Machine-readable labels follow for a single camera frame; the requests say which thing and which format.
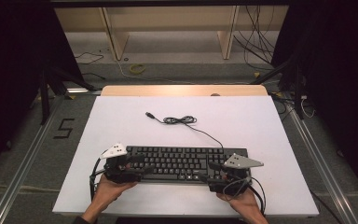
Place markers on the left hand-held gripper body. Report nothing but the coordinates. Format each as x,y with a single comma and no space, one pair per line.
121,175

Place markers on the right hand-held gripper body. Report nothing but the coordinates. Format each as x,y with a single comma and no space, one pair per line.
223,186

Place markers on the black keyboard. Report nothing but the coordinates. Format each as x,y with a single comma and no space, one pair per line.
174,161

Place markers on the person's left hand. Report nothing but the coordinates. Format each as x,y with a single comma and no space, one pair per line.
107,194

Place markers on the person's right hand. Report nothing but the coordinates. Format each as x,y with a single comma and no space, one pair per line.
245,205

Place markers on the white table board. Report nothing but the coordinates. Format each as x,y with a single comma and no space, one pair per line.
245,130

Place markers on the dark round table grommet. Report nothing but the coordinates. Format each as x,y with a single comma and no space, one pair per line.
215,94

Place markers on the wooden table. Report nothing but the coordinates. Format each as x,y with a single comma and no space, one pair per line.
167,90

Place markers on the short aluminium bar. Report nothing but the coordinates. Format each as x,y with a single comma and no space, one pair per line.
80,90

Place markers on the yellow tape roll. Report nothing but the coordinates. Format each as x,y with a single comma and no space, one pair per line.
131,68

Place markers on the black metal stand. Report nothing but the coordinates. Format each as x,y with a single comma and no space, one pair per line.
298,93
45,102

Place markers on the black curtain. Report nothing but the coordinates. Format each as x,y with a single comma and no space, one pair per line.
345,93
12,77

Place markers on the long aluminium floor rail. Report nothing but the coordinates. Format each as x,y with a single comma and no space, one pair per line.
18,183
323,174

